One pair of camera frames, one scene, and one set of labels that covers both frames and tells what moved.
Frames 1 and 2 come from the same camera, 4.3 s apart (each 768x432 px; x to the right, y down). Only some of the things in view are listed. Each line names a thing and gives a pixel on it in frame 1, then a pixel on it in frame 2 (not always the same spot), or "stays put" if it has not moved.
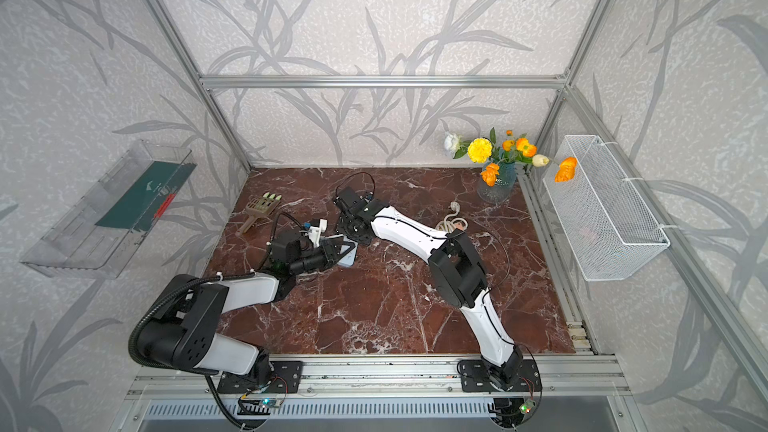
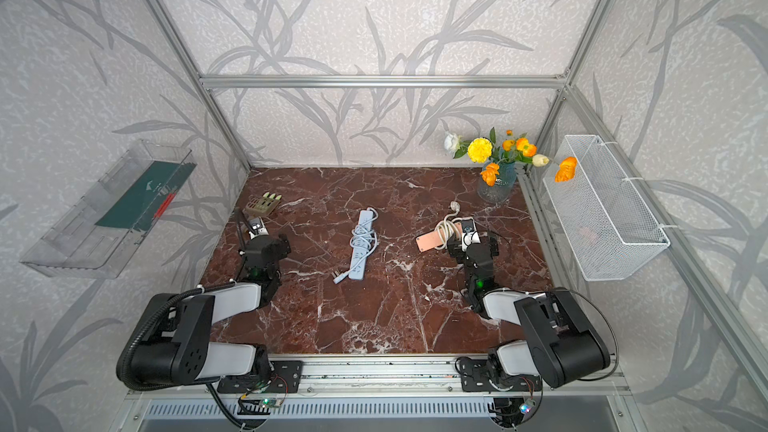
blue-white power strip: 349,259 → 361,247
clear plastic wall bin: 93,238 stays put
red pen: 164,205 stays put
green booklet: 147,196 stays put
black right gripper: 340,229 → 494,247
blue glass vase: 505,181 stays put
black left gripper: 327,252 → 281,246
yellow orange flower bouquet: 511,149 stays put
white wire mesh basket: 602,217 stays put
